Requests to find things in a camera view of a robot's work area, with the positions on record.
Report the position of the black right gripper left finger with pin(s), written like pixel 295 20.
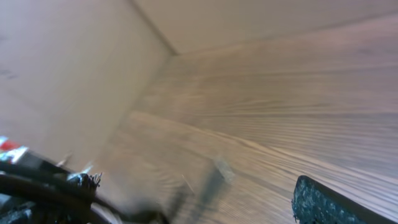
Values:
pixel 34 190

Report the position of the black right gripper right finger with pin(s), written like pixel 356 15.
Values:
pixel 315 203

